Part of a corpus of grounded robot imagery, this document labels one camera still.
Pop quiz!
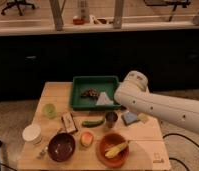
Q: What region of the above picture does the brown clump in tray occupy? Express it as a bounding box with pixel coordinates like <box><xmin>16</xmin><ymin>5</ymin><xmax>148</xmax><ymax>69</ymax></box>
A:
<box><xmin>81</xmin><ymin>89</ymin><xmax>99</xmax><ymax>99</ymax></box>

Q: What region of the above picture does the blue sponge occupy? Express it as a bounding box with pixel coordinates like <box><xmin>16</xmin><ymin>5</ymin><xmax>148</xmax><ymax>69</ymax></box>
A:
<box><xmin>121</xmin><ymin>112</ymin><xmax>139</xmax><ymax>126</ymax></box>

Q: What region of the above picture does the orange bowl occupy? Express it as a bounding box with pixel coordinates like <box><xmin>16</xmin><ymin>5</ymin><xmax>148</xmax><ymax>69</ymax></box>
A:
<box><xmin>96</xmin><ymin>132</ymin><xmax>129</xmax><ymax>168</ymax></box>

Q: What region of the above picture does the clear plastic piece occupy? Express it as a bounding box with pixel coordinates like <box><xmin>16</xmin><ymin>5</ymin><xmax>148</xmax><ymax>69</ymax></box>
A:
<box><xmin>96</xmin><ymin>92</ymin><xmax>114</xmax><ymax>105</ymax></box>

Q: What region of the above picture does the black office chair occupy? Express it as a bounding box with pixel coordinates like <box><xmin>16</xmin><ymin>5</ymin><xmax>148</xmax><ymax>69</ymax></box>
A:
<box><xmin>1</xmin><ymin>0</ymin><xmax>36</xmax><ymax>16</ymax></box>

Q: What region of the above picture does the green pepper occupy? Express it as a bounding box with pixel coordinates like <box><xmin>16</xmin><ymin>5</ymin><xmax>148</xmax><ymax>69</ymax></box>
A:
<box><xmin>82</xmin><ymin>118</ymin><xmax>105</xmax><ymax>128</ymax></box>

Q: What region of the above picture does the brown wooden block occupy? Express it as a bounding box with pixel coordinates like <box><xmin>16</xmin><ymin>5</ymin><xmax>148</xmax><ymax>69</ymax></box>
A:
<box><xmin>61</xmin><ymin>113</ymin><xmax>77</xmax><ymax>133</ymax></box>

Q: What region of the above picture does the small metal cup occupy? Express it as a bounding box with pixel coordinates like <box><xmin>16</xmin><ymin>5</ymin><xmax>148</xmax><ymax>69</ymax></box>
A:
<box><xmin>105</xmin><ymin>112</ymin><xmax>118</xmax><ymax>128</ymax></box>

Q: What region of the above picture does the red white object on shelf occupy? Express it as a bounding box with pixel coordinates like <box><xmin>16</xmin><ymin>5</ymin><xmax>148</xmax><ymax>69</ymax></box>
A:
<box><xmin>72</xmin><ymin>0</ymin><xmax>91</xmax><ymax>26</ymax></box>

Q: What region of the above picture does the white round container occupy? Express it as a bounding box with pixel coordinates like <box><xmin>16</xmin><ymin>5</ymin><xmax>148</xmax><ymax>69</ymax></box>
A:
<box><xmin>22</xmin><ymin>124</ymin><xmax>42</xmax><ymax>144</ymax></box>

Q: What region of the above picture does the yellow corn cob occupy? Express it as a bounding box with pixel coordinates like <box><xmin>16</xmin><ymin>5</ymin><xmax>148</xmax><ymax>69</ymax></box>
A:
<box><xmin>105</xmin><ymin>141</ymin><xmax>129</xmax><ymax>159</ymax></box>

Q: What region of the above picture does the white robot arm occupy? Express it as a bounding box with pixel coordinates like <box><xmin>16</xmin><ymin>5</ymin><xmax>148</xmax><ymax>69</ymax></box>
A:
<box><xmin>114</xmin><ymin>71</ymin><xmax>199</xmax><ymax>134</ymax></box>

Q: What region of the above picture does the light green cup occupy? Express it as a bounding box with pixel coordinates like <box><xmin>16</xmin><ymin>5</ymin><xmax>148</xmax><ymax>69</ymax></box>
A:
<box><xmin>42</xmin><ymin>103</ymin><xmax>56</xmax><ymax>119</ymax></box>

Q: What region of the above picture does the small metal utensil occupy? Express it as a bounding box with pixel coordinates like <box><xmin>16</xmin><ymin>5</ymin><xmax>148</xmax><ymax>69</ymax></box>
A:
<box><xmin>37</xmin><ymin>145</ymin><xmax>48</xmax><ymax>159</ymax></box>

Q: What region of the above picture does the purple bowl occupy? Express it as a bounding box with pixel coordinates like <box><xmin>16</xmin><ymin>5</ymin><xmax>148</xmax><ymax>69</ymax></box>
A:
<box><xmin>48</xmin><ymin>133</ymin><xmax>76</xmax><ymax>162</ymax></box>

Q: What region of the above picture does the black cable on floor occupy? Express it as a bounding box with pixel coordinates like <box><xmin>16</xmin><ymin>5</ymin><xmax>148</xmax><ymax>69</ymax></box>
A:
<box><xmin>162</xmin><ymin>132</ymin><xmax>199</xmax><ymax>171</ymax></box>

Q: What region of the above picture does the orange peach toy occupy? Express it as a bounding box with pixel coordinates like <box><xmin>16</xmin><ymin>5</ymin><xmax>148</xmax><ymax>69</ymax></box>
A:
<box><xmin>80</xmin><ymin>132</ymin><xmax>94</xmax><ymax>147</ymax></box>

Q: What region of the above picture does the green plastic tray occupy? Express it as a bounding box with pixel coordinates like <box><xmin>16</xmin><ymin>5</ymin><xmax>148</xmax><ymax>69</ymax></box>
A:
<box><xmin>70</xmin><ymin>76</ymin><xmax>120</xmax><ymax>111</ymax></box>

